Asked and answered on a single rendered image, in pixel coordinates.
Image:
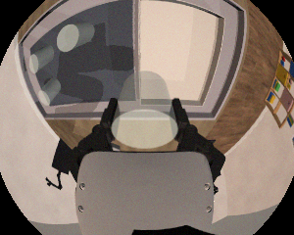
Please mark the clear glass jar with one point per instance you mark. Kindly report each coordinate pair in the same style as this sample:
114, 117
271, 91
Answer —
74, 35
41, 58
144, 117
49, 91

